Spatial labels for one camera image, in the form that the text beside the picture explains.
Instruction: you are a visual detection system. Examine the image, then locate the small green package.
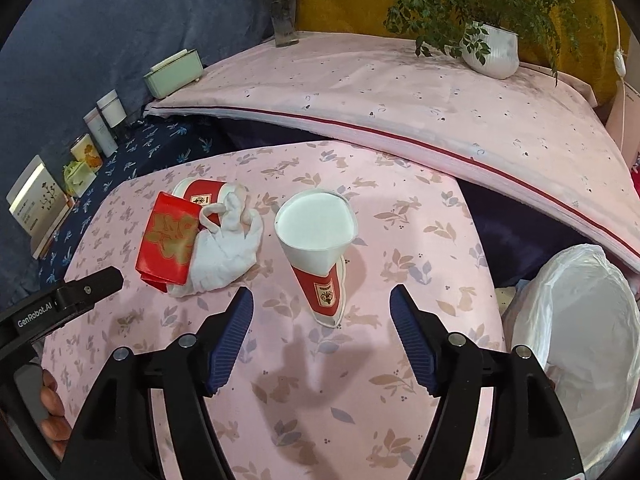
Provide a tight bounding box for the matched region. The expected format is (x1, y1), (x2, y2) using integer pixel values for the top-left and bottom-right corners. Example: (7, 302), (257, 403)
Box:
(62, 160), (97, 197)

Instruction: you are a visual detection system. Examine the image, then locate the pink rabbit print tablecloth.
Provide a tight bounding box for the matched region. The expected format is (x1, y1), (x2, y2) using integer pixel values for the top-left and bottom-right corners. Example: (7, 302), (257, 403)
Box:
(42, 140), (508, 480)

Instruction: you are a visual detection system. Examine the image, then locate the short white jar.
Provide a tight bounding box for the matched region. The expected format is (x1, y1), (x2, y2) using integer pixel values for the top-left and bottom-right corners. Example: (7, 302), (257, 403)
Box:
(96, 89), (127, 130)

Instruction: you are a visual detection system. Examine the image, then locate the small box with orange print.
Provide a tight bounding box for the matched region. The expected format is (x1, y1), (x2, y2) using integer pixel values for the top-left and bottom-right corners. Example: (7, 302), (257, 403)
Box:
(70, 133), (104, 168)

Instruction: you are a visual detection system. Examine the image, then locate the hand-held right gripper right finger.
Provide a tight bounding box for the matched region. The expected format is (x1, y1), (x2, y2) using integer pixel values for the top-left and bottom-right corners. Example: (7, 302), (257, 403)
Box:
(389, 284), (586, 480)

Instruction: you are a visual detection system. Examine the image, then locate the red gold patterned box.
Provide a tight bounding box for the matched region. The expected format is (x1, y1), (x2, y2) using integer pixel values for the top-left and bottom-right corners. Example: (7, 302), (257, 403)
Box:
(136, 191), (202, 293)

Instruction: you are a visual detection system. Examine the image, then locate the pale green tissue box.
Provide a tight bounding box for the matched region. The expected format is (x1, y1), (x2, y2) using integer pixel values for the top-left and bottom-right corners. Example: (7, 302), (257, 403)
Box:
(143, 48), (205, 100)

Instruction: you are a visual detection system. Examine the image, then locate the blue-grey backdrop cloth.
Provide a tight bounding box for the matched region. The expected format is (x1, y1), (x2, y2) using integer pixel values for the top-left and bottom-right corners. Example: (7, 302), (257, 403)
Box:
(0, 0), (281, 261)

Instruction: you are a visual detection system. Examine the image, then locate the red white paper cup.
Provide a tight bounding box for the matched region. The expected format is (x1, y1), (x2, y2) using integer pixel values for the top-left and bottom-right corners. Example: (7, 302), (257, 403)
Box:
(171, 176), (247, 226)
(274, 189), (359, 329)

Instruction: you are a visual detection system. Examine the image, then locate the person's left hand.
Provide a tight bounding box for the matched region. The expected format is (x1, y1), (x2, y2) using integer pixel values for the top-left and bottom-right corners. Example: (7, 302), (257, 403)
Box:
(38, 369), (71, 461)

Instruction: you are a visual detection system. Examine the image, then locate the bin with white plastic liner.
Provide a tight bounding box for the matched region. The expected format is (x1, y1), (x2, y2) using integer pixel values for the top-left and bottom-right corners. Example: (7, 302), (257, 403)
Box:
(500, 243), (640, 466)

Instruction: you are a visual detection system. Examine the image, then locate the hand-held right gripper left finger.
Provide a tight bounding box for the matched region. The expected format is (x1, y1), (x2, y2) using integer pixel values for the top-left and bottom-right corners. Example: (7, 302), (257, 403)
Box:
(60, 286), (255, 480)

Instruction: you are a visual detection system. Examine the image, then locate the white card frame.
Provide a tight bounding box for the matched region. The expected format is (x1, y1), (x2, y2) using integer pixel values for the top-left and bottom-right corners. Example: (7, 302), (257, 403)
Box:
(7, 155), (75, 259)

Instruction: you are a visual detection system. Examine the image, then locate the glass vase with pink flowers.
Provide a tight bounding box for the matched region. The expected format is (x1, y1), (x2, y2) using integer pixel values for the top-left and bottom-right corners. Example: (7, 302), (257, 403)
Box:
(241, 0), (308, 48)

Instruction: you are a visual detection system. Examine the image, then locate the pink shelf cloth red stripe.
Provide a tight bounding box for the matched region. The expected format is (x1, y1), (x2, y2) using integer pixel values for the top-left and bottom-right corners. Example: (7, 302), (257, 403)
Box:
(144, 30), (640, 273)

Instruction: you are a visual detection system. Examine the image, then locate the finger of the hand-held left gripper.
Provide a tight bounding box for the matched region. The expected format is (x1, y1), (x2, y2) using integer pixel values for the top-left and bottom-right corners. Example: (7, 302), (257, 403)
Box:
(54, 267), (125, 314)

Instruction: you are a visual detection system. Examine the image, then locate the white crumpled plastic bag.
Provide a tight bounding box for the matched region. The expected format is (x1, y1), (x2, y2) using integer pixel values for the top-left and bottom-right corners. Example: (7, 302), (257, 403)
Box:
(165, 187), (264, 298)

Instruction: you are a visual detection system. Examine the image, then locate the navy leaf print cloth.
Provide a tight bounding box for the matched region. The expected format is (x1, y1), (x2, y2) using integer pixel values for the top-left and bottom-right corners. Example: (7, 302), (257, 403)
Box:
(37, 115), (226, 286)

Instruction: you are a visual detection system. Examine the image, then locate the tall white bottle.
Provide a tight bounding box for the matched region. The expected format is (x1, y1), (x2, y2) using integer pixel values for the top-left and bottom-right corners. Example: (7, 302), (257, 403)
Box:
(83, 107), (119, 157)

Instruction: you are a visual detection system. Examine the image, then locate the yellow backdrop cloth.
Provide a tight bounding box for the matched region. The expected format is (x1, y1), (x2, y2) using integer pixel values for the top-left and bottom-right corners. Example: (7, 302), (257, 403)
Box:
(295, 0), (636, 108)

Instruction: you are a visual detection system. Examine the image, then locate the pink appliance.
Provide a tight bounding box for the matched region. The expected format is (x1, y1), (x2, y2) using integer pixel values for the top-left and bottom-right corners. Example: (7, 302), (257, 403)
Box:
(605, 87), (640, 161)

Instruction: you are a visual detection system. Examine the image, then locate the white cable with switch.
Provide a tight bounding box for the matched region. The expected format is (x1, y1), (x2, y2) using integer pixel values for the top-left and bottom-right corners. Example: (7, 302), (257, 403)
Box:
(611, 0), (629, 82)

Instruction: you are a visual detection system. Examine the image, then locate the potted green plant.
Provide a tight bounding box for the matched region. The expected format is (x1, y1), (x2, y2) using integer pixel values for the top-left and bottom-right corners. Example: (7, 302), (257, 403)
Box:
(327, 0), (606, 86)

